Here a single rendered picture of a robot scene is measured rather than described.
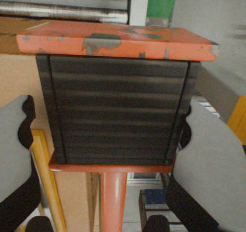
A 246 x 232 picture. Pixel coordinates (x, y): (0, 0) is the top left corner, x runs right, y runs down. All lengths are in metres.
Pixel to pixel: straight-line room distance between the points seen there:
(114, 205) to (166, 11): 1.13
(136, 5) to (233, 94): 0.37
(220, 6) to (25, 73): 1.20
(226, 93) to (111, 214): 0.29
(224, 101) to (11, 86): 0.36
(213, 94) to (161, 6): 0.87
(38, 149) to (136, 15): 0.45
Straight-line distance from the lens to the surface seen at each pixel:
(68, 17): 0.65
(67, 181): 0.41
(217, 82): 0.41
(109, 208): 0.19
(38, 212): 0.41
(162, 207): 0.76
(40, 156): 0.33
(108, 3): 0.69
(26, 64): 0.27
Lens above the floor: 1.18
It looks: 58 degrees down
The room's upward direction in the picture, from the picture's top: 177 degrees clockwise
